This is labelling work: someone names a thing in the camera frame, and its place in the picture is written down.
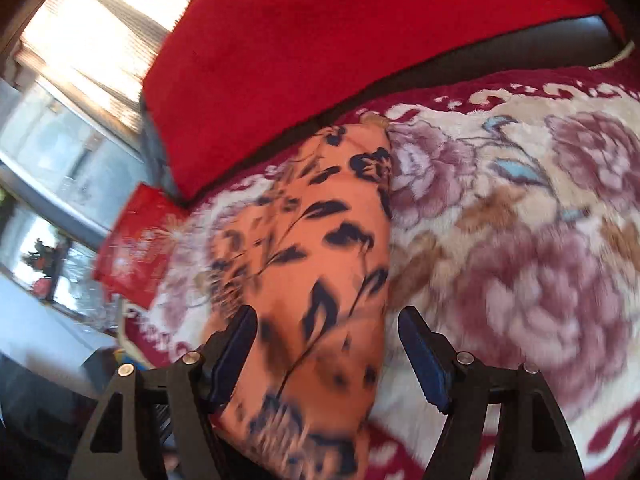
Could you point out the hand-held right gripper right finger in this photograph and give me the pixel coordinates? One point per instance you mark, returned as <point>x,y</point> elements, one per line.
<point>425,360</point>

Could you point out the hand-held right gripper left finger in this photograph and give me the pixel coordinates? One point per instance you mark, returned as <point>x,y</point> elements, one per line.
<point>232,355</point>

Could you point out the orange floral shirt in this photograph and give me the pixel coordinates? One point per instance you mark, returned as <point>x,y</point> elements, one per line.
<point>320,260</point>

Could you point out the maroon cream floral blanket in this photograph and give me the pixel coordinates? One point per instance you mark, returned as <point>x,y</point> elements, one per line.
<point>525,260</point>

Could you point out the red printed gift bag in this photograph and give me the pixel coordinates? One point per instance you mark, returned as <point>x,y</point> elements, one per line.
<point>135,250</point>

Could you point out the silver cabinet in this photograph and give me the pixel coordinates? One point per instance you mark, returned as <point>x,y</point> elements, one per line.
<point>60,150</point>

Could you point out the red quilt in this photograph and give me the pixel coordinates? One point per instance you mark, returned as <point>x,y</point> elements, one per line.
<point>325,50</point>

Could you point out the dark grey leather sofa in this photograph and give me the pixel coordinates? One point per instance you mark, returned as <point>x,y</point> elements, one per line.
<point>500,50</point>

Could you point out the cream dotted curtain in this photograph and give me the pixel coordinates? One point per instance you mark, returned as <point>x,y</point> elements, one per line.
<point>90,35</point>

